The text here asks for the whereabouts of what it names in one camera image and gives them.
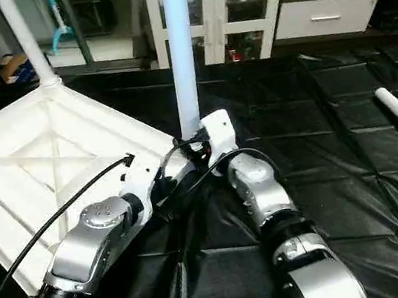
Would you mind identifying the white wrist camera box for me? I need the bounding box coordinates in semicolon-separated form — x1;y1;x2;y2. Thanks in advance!
194;107;242;171
114;151;184;230

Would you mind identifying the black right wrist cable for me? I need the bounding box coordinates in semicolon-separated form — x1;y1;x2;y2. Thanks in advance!
146;126;284;217

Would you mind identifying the white glass-door cabinet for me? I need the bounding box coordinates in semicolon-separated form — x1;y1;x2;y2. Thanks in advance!
142;0;301;76

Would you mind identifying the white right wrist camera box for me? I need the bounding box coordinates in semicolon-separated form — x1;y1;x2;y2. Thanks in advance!
194;107;242;171

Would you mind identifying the black work mat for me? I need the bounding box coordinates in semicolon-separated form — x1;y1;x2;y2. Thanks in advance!
0;18;398;298

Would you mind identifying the white plastic table top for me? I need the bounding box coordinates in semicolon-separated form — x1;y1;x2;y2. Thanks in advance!
0;60;212;298

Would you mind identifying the blue plastic bag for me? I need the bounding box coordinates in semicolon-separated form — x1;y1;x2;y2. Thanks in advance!
0;54;38;83

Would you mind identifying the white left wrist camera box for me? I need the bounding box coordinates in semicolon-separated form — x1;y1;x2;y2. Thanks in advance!
114;151;184;230

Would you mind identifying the white drawer unit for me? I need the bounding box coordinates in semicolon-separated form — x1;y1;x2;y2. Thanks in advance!
270;0;385;45

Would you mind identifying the light blue hooked pole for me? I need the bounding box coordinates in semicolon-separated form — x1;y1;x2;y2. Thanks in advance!
40;0;79;57

